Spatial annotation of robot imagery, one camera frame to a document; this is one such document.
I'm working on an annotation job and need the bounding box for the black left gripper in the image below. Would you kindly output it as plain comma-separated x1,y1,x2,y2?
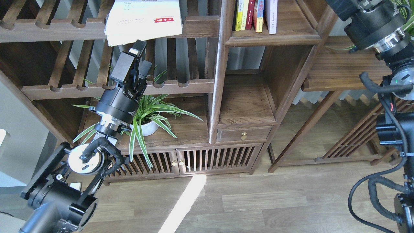
90,40,152,136

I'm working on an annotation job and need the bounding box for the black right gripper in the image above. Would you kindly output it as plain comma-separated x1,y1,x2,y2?
327,0,412,61

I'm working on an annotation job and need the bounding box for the white book red label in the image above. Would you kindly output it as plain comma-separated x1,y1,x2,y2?
104,0,182,46

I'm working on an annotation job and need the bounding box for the white book with barcode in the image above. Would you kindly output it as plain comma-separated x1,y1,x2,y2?
264,0,278,34

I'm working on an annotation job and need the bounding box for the red book with globe cover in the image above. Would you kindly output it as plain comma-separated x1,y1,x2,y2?
253,0,265,33

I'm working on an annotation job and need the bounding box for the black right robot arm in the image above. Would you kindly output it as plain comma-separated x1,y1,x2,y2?
327,0,414,233

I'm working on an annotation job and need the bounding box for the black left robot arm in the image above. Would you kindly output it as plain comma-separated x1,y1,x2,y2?
19,40,152,233

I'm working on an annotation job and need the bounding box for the dark wooden side shelf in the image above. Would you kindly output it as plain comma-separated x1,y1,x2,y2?
268,36,397,173

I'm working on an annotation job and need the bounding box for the spider plant on shelf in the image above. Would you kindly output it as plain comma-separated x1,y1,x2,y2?
72,64,204,170

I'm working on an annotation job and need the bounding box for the white plant pot on shelf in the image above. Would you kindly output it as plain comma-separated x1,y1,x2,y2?
130,120,159,136

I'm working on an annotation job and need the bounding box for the spider plant at right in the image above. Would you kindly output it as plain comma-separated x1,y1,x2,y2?
329,0,413,53

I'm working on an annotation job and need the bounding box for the dark wooden bookshelf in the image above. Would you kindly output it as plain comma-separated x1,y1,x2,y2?
1,0,336,182

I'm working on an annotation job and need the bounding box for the light yellow book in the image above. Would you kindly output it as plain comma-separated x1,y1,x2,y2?
241,0,249,30

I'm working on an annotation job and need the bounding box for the dark red book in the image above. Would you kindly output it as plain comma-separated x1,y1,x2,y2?
245,0,255,30

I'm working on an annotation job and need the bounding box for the white table leg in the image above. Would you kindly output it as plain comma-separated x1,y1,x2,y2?
69,182,82,191

